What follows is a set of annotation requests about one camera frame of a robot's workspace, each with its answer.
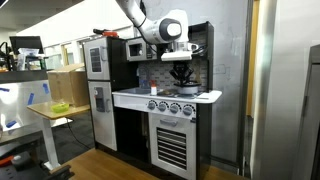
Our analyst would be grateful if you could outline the stove knob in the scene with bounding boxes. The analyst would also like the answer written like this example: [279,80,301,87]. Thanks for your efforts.
[168,102,181,115]
[157,100,169,113]
[182,103,196,117]
[147,99,158,111]

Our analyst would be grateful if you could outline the green plastic bowl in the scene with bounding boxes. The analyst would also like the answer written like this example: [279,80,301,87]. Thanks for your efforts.
[50,102,71,114]

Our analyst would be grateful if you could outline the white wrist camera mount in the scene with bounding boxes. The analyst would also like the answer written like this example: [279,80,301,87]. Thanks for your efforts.
[160,41,201,63]

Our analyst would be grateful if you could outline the toy microwave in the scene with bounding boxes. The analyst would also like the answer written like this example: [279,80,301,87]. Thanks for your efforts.
[125,36,159,63]

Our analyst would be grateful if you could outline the white bottle with orange cap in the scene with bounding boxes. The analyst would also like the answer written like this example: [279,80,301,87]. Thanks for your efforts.
[150,79,159,97]

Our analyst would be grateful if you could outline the black pot lid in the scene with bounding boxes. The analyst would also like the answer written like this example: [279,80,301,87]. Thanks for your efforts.
[174,79,202,89]

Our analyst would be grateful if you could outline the gray freezer door with dispenser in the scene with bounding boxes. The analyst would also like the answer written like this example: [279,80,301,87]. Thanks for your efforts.
[87,80,119,152]

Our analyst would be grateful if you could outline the gray storage cabinet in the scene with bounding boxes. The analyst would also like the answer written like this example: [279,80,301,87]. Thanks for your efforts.
[292,44,320,180]

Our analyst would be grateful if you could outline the wooden table with white leg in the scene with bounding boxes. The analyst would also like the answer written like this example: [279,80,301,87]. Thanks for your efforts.
[26,100,92,172]

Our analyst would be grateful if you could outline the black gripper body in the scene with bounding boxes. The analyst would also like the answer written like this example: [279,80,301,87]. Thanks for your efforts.
[171,61,193,75]

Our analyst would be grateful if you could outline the gray toy faucet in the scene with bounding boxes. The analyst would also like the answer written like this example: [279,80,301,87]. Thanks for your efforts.
[136,65,151,90]

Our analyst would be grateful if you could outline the gray fridge door with notes board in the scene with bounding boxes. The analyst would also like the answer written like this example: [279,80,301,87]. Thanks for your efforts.
[83,36,112,81]

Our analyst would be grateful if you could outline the large brown cardboard box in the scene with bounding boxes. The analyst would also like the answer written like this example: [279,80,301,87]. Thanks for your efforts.
[46,62,91,108]

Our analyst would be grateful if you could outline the gray toy sink basin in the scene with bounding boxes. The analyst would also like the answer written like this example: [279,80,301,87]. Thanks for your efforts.
[124,86,151,95]

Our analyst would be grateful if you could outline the hanging wooden spoon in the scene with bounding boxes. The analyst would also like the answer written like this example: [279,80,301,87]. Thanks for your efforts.
[196,63,203,83]

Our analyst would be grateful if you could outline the white toy oven door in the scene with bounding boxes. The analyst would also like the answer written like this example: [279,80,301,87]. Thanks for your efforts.
[147,112,198,180]

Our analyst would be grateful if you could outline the gray pot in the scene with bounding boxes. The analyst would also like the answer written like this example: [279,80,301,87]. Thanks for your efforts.
[173,85,202,96]

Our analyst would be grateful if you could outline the black equipment base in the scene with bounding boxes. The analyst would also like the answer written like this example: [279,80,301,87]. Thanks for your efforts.
[0,151,75,180]

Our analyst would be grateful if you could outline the black computer monitor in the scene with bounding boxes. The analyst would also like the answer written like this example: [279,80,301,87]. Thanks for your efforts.
[8,35,45,55]

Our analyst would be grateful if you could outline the toy play kitchen unit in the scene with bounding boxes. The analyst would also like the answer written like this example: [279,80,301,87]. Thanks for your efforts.
[83,21,224,180]

